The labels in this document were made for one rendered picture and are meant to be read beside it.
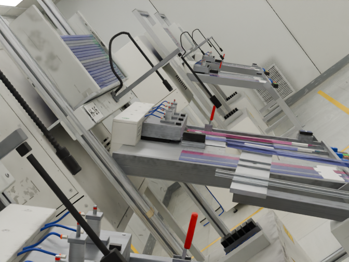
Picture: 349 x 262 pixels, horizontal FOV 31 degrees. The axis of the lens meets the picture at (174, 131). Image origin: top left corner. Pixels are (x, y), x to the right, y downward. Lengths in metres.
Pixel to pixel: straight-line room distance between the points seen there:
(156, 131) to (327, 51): 6.50
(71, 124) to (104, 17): 6.80
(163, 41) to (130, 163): 3.68
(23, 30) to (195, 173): 0.67
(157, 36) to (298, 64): 3.37
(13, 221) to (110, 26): 7.61
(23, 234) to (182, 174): 0.94
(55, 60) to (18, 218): 0.99
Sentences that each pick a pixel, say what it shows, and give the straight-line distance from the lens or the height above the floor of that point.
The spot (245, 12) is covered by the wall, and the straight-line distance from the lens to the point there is 8.44.
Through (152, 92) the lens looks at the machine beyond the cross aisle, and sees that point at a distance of 5.40.
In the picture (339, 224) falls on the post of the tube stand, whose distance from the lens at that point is 1.40.
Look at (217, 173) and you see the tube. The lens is 1.27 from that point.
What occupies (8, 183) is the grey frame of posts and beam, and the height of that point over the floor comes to 1.32.
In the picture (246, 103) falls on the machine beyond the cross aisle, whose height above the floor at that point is 0.55.
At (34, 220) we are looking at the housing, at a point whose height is 1.24.
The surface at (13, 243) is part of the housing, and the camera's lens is 0.94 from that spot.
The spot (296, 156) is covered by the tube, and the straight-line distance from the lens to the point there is 1.48.
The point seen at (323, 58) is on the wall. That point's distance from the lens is 8.53.
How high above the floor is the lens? 1.29
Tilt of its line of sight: 4 degrees down
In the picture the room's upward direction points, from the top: 38 degrees counter-clockwise
